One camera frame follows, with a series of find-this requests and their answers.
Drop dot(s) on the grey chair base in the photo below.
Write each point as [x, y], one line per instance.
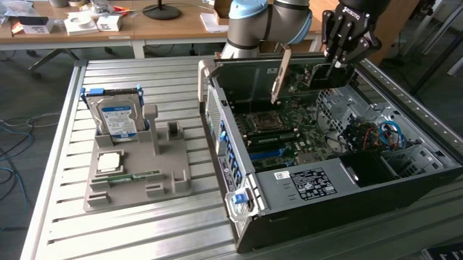
[47, 58]

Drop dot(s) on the silver disk bay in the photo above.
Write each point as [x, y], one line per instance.
[415, 162]

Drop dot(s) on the CPU socket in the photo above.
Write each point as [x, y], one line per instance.
[267, 122]

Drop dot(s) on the black plastic shroud box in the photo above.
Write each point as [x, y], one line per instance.
[368, 168]

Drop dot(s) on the beige tape roll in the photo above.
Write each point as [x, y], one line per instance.
[76, 2]

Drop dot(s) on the clear packets pile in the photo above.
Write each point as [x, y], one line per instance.
[97, 5]

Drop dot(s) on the grey power supply unit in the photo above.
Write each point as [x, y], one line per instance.
[275, 189]

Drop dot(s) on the wooden cabinet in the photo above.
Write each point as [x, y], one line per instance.
[395, 21]

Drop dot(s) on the white paper stack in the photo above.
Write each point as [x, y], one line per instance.
[211, 24]

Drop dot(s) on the grey cup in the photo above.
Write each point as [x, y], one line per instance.
[57, 2]

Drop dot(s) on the small cardboard box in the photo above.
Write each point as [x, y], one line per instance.
[222, 8]

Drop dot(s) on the installed RAM stick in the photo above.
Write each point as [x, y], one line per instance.
[271, 140]

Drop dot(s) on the grey parts rack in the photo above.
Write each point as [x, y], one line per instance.
[144, 165]

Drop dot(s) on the green RAM stick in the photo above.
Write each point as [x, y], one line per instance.
[123, 177]

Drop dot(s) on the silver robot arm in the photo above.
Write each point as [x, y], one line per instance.
[250, 27]

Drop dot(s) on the black open PC case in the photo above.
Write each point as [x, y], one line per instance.
[326, 224]

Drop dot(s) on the white box with tape roll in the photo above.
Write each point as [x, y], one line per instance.
[81, 25]

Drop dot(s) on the silver CPU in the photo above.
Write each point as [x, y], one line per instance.
[108, 162]

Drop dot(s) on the perforated metal drive cage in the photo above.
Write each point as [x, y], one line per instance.
[339, 108]

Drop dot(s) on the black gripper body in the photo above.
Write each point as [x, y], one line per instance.
[362, 13]

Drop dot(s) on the white box with black lid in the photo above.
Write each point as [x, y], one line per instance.
[36, 28]

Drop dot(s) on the hard disk with blue carrier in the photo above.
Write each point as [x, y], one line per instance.
[115, 119]

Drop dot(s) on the clear plastic bag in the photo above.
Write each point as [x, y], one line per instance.
[15, 8]

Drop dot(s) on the black round lamp base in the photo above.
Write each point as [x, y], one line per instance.
[160, 13]

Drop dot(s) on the green motherboard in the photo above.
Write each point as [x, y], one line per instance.
[318, 140]

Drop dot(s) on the black graphics card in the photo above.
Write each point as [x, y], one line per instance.
[318, 80]

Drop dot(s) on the blue case latch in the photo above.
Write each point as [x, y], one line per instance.
[239, 197]

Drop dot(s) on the wooden desk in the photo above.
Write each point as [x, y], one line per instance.
[173, 27]

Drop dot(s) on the brown red book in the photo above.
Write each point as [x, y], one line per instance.
[15, 28]

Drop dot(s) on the small white labelled box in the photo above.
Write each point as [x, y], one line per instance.
[108, 24]

